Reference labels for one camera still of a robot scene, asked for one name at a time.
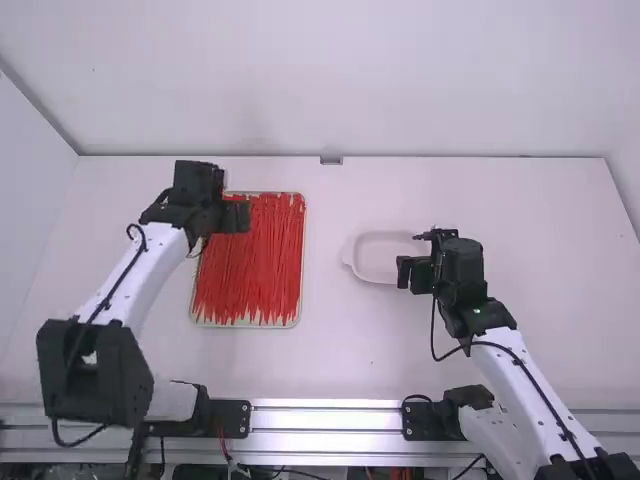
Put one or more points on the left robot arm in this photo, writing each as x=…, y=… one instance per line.
x=150, y=260

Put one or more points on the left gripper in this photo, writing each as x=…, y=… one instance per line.
x=207, y=217

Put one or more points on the white dish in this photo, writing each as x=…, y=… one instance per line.
x=375, y=255

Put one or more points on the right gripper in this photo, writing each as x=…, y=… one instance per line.
x=434, y=270

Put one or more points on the silver rails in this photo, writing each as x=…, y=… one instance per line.
x=325, y=425

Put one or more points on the pale tray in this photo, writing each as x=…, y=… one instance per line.
x=250, y=326

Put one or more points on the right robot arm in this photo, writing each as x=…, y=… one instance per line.
x=505, y=370

